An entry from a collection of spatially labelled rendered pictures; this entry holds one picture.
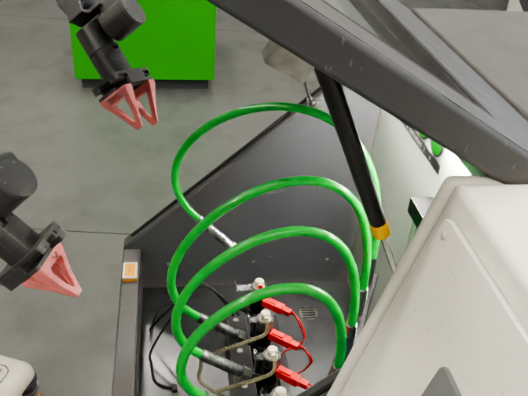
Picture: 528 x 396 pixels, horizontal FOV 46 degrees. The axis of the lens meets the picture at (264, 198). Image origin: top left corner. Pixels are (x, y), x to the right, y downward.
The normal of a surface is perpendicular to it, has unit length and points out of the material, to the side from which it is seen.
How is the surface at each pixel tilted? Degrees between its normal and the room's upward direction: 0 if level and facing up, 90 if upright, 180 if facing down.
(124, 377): 0
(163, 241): 90
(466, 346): 76
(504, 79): 0
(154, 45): 90
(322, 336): 0
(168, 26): 90
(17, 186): 44
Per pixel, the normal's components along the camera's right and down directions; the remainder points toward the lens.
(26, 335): 0.07, -0.83
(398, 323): -0.94, -0.18
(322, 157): 0.14, 0.55
